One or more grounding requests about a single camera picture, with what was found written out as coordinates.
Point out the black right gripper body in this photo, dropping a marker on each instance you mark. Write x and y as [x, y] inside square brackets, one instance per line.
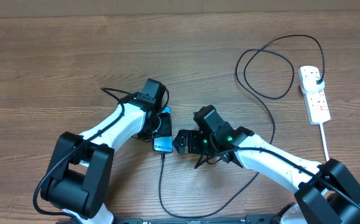
[202, 144]

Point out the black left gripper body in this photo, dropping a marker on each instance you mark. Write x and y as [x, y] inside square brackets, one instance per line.
[161, 127]

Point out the blue Galaxy smartphone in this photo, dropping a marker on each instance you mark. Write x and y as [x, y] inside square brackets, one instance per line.
[162, 137]

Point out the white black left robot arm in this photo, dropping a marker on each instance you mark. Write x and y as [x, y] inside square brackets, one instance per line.
[76, 182]

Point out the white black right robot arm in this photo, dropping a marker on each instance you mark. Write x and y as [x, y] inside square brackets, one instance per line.
[325, 193]

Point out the white charger plug adapter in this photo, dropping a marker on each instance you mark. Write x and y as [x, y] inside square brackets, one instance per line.
[309, 77]

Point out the white power extension strip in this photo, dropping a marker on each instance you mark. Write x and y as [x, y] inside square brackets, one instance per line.
[317, 107]

